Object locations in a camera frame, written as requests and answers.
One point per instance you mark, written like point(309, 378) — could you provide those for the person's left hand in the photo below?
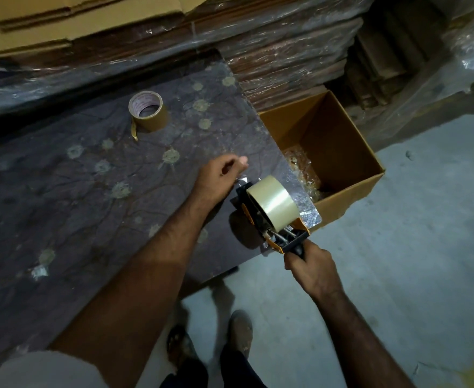
point(212, 179)

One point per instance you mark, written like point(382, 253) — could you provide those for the dark floral plastic table cover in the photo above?
point(79, 177)

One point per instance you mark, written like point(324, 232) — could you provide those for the plastic-wrapped cardboard pallet load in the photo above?
point(422, 56)

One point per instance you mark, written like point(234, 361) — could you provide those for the person's right shoe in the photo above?
point(241, 331)

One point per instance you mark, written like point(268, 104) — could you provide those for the person's right forearm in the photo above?
point(358, 343)

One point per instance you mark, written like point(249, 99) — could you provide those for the person's shoe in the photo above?
point(180, 345)
point(241, 331)

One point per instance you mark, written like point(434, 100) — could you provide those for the person's left shoe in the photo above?
point(180, 345)

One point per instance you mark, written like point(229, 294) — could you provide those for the clear packing tape roll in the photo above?
point(273, 202)

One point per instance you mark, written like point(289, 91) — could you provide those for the plastic-wrapped brown cardboard stack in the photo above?
point(269, 48)

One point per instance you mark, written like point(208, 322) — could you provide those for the person's left forearm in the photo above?
point(148, 278)

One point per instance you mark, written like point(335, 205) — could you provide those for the black orange tape dispenser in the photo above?
point(287, 238)

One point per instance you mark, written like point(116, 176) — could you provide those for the open brown cardboard box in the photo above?
point(334, 157)

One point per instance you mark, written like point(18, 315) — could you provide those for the person's left fingers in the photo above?
point(237, 162)

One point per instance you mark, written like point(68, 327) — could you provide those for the light flat cardboard sheets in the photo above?
point(59, 24)

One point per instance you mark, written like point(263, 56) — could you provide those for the person's right fingers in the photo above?
point(295, 260)

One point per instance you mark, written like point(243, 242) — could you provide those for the person's dark trousers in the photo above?
point(228, 371)

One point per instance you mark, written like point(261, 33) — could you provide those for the brown packing tape roll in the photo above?
point(150, 113)

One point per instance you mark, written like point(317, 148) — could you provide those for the crumpled clear plastic waste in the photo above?
point(303, 173)

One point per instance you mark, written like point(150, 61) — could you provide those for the person's right hand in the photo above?
point(315, 270)

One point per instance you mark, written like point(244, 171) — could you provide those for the person's white shirt sleeve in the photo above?
point(47, 371)

